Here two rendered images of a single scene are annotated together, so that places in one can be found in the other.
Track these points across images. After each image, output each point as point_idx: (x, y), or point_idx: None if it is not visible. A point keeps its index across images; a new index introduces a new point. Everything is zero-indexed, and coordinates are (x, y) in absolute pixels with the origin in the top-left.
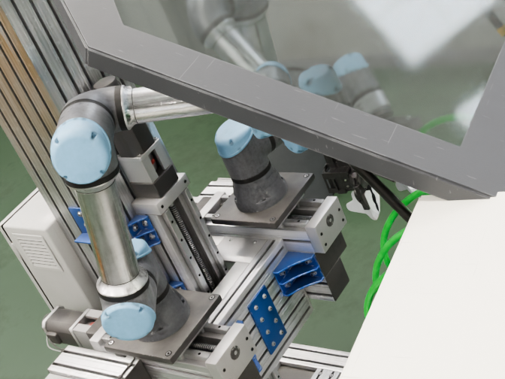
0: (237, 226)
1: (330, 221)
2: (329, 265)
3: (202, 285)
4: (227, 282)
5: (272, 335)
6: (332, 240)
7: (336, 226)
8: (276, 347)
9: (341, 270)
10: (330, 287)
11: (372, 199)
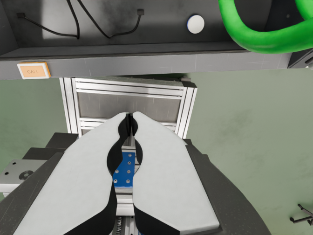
0: None
1: (27, 174)
2: (59, 151)
3: (133, 225)
4: (122, 211)
5: (126, 159)
6: (43, 161)
7: (27, 165)
8: (129, 152)
9: (53, 141)
10: (74, 141)
11: (144, 158)
